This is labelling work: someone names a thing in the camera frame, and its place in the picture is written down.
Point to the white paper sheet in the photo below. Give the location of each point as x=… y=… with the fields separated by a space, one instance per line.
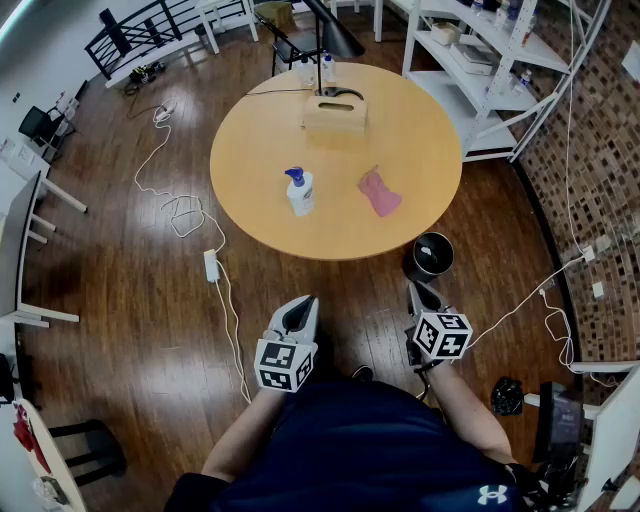
x=632 y=60

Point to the black plastic bag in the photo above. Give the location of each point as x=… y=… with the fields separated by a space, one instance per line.
x=507 y=397

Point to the person's black shoe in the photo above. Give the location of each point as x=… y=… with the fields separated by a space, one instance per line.
x=362 y=374

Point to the small white power adapter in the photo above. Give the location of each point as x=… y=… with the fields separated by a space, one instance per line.
x=165 y=111

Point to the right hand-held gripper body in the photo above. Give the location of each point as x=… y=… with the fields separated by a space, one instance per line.
x=442 y=335

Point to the white metal shelving unit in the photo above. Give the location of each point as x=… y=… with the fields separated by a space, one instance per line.
x=465 y=95

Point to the person's navy blue shirt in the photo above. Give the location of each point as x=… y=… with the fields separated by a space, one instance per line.
x=350 y=450

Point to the pink cloth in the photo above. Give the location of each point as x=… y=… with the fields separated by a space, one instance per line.
x=380 y=195

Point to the clear pump bottle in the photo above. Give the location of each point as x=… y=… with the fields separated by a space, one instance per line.
x=305 y=72

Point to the white side table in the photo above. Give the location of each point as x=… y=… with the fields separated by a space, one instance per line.
x=225 y=15

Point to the white power strip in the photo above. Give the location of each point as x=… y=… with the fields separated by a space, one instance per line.
x=211 y=265

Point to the black folding chair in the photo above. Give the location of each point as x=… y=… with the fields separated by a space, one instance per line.
x=295 y=45

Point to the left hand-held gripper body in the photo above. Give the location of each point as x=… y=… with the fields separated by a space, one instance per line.
x=280 y=360

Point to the black waste bin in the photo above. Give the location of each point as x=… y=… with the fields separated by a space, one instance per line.
x=430 y=265

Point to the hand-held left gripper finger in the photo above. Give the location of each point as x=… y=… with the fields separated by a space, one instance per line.
x=280 y=315
x=315 y=315

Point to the white storage box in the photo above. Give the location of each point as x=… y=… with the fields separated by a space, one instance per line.
x=470 y=59

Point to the curved white table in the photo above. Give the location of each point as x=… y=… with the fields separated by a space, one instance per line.
x=15 y=480

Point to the wooden tissue box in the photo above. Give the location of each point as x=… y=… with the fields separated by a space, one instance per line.
x=334 y=117

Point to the black monitor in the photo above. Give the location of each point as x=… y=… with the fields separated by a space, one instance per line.
x=565 y=420

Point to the black desk lamp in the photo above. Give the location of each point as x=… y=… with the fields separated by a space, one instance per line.
x=340 y=35

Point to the black mesh chair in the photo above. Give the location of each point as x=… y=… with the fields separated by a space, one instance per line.
x=42 y=127

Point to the white plastic tray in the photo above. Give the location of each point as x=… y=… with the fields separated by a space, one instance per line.
x=446 y=32

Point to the red cloth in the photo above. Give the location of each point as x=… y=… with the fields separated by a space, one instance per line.
x=27 y=435

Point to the person's left forearm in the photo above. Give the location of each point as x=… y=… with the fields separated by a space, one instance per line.
x=245 y=430

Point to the person's right forearm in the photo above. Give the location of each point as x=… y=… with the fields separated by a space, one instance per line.
x=465 y=410

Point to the black metal railing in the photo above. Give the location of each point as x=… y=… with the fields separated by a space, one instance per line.
x=130 y=35

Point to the white wall socket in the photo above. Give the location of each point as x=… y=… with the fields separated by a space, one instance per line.
x=587 y=254
x=598 y=290

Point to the white bottle blue pump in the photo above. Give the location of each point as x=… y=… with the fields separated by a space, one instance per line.
x=301 y=195

